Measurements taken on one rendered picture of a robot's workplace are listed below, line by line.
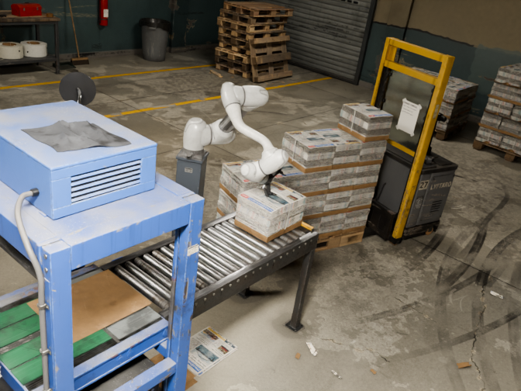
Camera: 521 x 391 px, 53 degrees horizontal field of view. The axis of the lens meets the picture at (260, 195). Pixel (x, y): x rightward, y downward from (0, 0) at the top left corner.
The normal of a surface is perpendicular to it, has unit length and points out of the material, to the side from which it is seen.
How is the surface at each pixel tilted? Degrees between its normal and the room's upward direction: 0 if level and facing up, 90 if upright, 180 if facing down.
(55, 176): 90
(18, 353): 0
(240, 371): 0
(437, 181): 90
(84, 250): 90
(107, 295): 0
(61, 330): 90
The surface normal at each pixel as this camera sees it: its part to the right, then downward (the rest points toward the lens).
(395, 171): -0.85, 0.12
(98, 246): 0.75, 0.38
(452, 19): -0.65, 0.26
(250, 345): 0.14, -0.89
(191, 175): -0.14, 0.42
